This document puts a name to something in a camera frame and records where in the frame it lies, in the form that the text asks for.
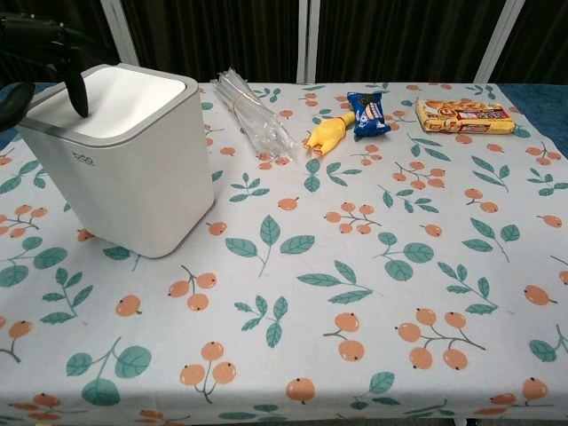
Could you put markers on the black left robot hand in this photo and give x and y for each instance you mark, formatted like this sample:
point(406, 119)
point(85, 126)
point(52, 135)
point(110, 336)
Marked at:
point(40, 37)

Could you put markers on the white lidded trash bin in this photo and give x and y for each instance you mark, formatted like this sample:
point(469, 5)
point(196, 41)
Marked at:
point(133, 177)

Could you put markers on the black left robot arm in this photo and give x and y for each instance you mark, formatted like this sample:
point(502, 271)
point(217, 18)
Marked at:
point(13, 106)

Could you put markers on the bundle of clear wrapped straws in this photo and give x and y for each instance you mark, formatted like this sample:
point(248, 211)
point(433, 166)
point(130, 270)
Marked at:
point(253, 115)

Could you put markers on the yellow rubber chicken toy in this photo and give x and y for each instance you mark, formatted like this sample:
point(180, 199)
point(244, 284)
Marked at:
point(326, 136)

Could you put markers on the blue cookie packet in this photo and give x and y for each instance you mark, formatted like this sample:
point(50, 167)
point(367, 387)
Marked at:
point(368, 115)

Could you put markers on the floral fruit print tablecloth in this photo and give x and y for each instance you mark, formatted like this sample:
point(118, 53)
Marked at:
point(310, 266)

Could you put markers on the dark pleated curtain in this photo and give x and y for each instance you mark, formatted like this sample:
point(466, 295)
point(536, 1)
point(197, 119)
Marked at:
point(399, 40)

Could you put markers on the yellow snack packet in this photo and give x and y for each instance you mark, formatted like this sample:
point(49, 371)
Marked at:
point(466, 116)

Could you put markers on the white slanted frame bar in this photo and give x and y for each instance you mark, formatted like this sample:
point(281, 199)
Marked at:
point(120, 33)
point(499, 40)

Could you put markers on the white vertical frame post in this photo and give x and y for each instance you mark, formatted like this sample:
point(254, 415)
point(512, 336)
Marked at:
point(307, 40)

